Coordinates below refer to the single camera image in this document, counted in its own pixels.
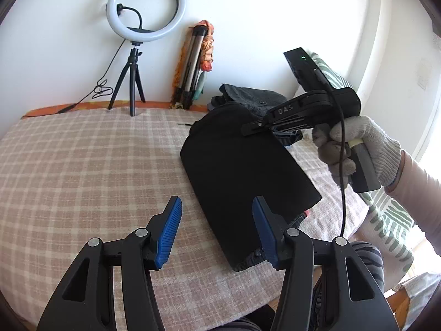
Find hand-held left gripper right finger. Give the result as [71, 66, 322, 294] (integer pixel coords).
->
[252, 196, 400, 331]

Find white checked cloth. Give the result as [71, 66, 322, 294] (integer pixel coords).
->
[393, 272, 441, 331]

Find folded silver tripod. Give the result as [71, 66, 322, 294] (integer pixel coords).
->
[171, 26, 207, 110]

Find small black tripod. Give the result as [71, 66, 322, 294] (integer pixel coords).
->
[108, 41, 146, 117]

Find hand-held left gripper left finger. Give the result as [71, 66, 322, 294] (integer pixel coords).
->
[36, 196, 183, 331]

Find folded dark grey clothes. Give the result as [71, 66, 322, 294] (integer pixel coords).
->
[207, 83, 286, 118]

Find black ring light cable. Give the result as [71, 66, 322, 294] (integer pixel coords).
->
[57, 39, 126, 114]

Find orange patterned scarf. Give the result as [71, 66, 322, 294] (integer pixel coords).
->
[170, 20, 216, 111]

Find black pants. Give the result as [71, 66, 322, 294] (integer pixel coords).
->
[180, 103, 322, 272]

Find beige checked blanket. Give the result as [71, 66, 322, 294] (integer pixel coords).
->
[0, 108, 369, 331]

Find green white patterned pillow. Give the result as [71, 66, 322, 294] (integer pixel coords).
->
[293, 52, 416, 272]

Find person's right forearm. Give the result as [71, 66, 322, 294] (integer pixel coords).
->
[384, 150, 441, 259]

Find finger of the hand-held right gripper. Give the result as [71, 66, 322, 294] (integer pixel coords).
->
[272, 129, 304, 149]
[240, 90, 333, 138]

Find person's right hand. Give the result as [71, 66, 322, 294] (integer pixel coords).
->
[312, 115, 402, 188]

